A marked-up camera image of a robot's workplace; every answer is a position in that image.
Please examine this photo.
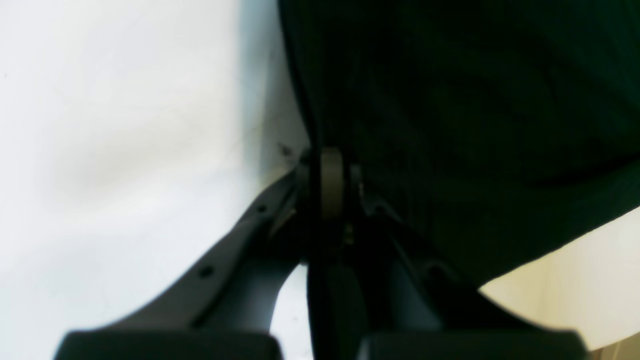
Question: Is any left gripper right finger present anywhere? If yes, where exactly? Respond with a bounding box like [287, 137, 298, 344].
[346, 164, 588, 360]

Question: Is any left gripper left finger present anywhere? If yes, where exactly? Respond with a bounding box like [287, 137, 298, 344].
[55, 148, 345, 360]

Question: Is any black T-shirt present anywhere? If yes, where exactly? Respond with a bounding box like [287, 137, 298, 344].
[277, 0, 640, 360]

